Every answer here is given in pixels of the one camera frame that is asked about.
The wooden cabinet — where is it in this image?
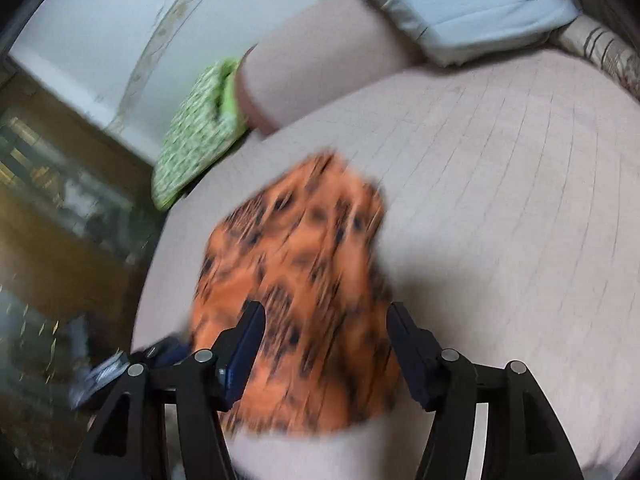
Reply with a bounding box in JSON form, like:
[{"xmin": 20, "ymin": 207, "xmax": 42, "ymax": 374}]
[{"xmin": 1, "ymin": 68, "xmax": 163, "ymax": 479}]

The green white patterned cloth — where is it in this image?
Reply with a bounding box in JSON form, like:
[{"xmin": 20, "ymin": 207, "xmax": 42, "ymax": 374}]
[{"xmin": 151, "ymin": 58, "xmax": 247, "ymax": 211}]

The pink bolster cushion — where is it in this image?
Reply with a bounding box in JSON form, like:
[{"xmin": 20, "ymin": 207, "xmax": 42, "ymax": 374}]
[{"xmin": 235, "ymin": 0, "xmax": 425, "ymax": 134}]

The beige striped pillow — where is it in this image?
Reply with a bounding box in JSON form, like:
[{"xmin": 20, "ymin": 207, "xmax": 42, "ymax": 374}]
[{"xmin": 552, "ymin": 14, "xmax": 640, "ymax": 100}]

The orange black floral garment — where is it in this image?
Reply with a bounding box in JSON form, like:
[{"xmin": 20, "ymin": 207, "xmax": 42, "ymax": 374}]
[{"xmin": 191, "ymin": 152, "xmax": 400, "ymax": 436}]

